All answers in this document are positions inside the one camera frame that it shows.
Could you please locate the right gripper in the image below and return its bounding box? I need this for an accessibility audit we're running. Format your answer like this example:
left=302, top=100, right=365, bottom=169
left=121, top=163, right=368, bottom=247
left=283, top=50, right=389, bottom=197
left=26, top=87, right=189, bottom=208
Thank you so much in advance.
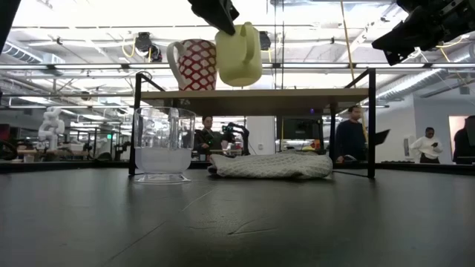
left=372, top=0, right=475, bottom=67

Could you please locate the yellow plastic mug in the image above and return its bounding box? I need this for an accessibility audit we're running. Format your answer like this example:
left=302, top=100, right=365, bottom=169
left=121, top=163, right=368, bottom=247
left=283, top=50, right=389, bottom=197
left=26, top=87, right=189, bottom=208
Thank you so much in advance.
left=214, top=21, right=264, bottom=88

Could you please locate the red white patterned mug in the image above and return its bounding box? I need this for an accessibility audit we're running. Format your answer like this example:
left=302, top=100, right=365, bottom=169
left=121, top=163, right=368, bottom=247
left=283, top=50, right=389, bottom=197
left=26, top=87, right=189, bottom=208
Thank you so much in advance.
left=166, top=38, right=218, bottom=92

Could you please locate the clear plastic cup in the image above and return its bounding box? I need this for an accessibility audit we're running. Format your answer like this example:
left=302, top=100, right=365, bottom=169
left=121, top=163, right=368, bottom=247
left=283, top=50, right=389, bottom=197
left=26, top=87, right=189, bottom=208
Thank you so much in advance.
left=132, top=106, right=197, bottom=185

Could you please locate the wooden shelf with black legs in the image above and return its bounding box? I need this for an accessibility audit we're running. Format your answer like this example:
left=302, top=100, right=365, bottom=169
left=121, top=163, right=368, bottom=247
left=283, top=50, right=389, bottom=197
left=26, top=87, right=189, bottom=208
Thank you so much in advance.
left=128, top=67, right=377, bottom=179

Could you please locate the black ceiling device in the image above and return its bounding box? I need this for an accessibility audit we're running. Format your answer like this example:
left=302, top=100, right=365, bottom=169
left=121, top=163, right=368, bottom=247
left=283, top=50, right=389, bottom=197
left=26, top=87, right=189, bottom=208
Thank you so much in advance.
left=134, top=31, right=163, bottom=63

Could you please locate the black laptop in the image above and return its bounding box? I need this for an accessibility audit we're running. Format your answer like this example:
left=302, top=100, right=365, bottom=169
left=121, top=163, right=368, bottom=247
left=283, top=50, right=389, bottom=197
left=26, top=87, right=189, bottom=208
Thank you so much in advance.
left=374, top=128, right=392, bottom=147

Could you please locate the person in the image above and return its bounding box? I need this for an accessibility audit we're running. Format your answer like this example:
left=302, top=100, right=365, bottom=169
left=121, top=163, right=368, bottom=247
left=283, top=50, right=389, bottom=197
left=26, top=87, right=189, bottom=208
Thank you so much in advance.
left=452, top=115, right=475, bottom=165
left=194, top=115, right=224, bottom=161
left=409, top=126, right=445, bottom=165
left=335, top=105, right=369, bottom=165

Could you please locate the dark background monitor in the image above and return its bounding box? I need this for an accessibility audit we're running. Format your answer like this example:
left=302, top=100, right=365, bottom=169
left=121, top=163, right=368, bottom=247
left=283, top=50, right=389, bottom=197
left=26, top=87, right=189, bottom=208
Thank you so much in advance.
left=275, top=117, right=324, bottom=142

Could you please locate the white knitted cloth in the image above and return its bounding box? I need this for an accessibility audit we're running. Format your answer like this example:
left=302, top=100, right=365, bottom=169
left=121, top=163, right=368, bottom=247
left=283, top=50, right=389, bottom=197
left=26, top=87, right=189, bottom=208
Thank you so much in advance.
left=207, top=152, right=334, bottom=182

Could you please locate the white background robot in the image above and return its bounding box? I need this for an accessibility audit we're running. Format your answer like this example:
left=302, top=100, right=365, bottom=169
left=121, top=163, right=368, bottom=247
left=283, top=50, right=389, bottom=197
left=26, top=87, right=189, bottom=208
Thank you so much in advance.
left=37, top=106, right=66, bottom=151

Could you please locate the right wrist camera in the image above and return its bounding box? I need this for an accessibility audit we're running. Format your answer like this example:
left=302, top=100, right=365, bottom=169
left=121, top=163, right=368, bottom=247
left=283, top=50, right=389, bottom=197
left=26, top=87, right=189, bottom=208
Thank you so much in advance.
left=395, top=0, right=441, bottom=13

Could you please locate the yellow cable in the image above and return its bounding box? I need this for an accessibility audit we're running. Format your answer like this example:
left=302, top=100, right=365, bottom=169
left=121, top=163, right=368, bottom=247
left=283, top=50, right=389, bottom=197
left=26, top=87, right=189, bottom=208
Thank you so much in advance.
left=339, top=0, right=369, bottom=144

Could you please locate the black overhead camera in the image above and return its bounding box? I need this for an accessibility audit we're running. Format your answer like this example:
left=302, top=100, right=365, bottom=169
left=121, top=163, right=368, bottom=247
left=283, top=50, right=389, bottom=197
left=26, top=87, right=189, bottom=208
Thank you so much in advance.
left=259, top=30, right=272, bottom=52

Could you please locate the black table frame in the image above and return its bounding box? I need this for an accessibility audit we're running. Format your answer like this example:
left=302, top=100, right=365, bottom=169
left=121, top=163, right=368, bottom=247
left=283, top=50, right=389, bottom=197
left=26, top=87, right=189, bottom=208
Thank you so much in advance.
left=0, top=160, right=475, bottom=175

